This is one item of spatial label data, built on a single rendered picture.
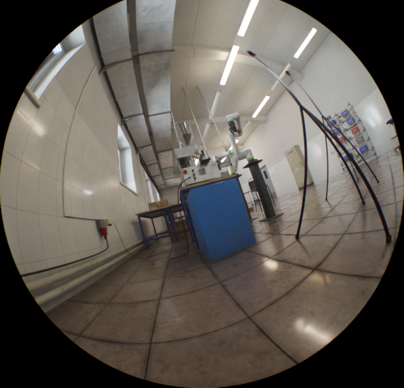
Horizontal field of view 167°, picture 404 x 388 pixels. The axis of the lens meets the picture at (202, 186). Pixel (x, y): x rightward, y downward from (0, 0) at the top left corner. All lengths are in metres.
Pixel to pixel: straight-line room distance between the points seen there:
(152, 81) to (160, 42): 1.04
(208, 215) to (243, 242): 0.38
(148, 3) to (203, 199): 3.20
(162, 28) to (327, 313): 3.52
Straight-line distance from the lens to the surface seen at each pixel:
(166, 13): 3.14
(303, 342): 0.44
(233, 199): 1.16
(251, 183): 4.05
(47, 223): 1.20
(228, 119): 2.11
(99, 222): 1.71
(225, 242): 1.13
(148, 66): 3.43
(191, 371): 0.45
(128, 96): 3.70
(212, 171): 1.83
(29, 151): 1.23
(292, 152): 6.98
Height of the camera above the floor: 0.38
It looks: 12 degrees up
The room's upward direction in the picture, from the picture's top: 17 degrees counter-clockwise
